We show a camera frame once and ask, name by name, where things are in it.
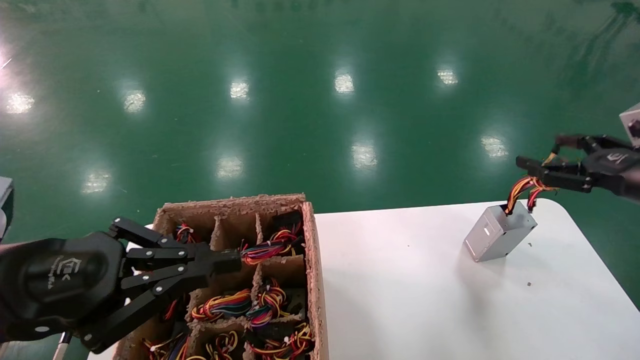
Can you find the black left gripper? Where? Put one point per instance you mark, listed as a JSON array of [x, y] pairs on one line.
[[60, 285]]

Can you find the white rod black joint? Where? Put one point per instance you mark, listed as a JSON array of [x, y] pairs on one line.
[[60, 350]]

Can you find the brown cardboard divider box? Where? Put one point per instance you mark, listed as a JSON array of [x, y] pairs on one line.
[[315, 300]]

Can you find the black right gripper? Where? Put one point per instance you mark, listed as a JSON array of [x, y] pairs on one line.
[[615, 170]]

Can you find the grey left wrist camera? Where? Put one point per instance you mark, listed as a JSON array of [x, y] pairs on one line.
[[5, 200]]

